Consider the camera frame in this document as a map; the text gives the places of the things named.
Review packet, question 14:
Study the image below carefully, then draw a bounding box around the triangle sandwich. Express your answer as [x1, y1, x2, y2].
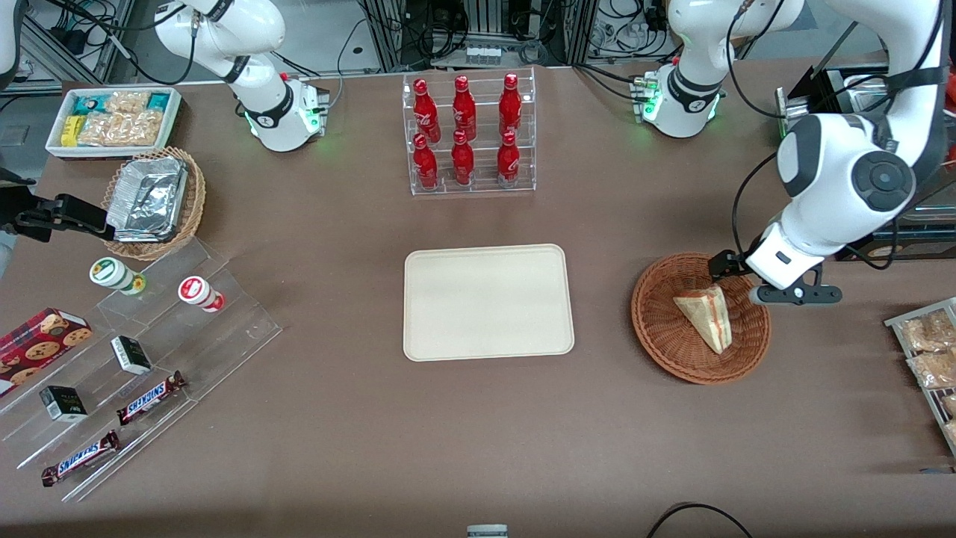
[673, 284, 734, 355]

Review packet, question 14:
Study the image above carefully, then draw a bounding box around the green lid snack cup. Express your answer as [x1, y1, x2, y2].
[89, 256, 147, 297]

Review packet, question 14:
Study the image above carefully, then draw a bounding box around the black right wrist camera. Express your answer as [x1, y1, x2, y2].
[15, 194, 110, 241]

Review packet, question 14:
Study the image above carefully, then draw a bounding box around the light wicker basket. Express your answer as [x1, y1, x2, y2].
[100, 146, 208, 262]

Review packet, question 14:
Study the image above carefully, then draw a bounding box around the aluminium frame structure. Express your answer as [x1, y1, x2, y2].
[15, 0, 137, 84]

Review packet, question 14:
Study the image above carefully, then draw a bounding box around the grey wire snack rack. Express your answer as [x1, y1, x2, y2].
[884, 297, 956, 457]

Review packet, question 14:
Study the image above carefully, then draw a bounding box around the red cola bottle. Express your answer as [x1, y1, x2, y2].
[498, 72, 524, 138]
[412, 78, 442, 143]
[496, 131, 522, 186]
[452, 75, 478, 142]
[450, 130, 477, 187]
[413, 133, 441, 191]

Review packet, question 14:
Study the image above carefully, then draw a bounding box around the small black box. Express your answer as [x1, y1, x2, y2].
[110, 335, 153, 376]
[38, 385, 89, 424]

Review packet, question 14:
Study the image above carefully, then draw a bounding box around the steel warmer pan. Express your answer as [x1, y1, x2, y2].
[825, 70, 898, 115]

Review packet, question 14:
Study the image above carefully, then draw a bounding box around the red lid snack cup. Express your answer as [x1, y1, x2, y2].
[177, 275, 226, 314]

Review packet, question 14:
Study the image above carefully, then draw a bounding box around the snickers chocolate bar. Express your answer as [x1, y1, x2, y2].
[116, 370, 187, 427]
[40, 430, 122, 488]

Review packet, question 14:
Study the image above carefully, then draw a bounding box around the clear bag of crackers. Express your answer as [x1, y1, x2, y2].
[906, 350, 956, 392]
[900, 309, 956, 354]

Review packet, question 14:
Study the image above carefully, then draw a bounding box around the black table cable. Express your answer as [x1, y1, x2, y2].
[645, 502, 756, 538]

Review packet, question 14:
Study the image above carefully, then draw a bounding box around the black food warmer machine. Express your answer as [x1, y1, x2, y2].
[775, 65, 956, 263]

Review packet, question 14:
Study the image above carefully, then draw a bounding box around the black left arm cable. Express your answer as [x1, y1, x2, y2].
[724, 0, 946, 259]

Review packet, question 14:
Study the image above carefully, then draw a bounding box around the beige plastic tray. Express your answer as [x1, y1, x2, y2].
[403, 244, 576, 363]

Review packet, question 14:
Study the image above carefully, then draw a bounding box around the clear acrylic bottle rack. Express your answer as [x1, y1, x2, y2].
[402, 67, 537, 197]

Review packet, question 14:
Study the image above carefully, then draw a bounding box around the white snack bin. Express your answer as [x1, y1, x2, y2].
[45, 86, 183, 161]

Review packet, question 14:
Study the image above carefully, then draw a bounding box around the silver foil container stack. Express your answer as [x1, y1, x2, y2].
[105, 156, 190, 244]

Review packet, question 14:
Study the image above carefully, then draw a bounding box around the brown wicker basket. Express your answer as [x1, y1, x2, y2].
[631, 253, 772, 386]

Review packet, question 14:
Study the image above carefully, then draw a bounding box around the small rice cracker bag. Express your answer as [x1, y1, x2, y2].
[105, 90, 151, 115]

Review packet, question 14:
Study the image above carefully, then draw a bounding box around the large rice cracker bag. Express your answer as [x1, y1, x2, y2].
[77, 110, 166, 148]

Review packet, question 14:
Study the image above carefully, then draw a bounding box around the red cookie box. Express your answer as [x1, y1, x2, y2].
[0, 307, 94, 398]

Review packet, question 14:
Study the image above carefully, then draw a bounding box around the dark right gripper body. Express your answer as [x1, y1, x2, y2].
[0, 169, 38, 241]

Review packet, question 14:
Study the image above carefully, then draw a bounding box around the equipment rack with cables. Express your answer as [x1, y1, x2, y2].
[357, 0, 600, 69]

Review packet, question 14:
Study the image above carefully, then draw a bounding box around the clear acrylic step display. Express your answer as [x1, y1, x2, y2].
[0, 237, 284, 504]

